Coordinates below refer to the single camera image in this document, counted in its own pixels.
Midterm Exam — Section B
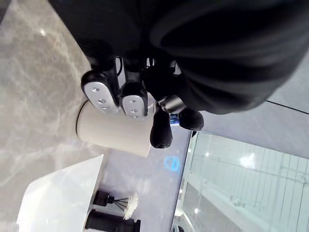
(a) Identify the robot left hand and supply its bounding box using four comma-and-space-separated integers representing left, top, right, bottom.
47, 0, 309, 149

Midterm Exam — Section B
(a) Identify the white cylindrical bottle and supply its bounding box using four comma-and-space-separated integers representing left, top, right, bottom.
74, 100, 155, 158

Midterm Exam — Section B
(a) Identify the white fluffy diffuser flower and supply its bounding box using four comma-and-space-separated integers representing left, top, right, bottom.
122, 192, 140, 220

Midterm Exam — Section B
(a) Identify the black reed diffuser bottle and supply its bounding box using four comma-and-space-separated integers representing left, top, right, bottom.
93, 190, 115, 207

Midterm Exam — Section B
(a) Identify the black pump dispenser bottle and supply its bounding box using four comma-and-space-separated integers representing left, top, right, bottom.
84, 209, 142, 232

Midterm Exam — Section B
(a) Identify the wall mirror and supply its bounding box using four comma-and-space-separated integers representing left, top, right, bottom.
171, 130, 309, 232

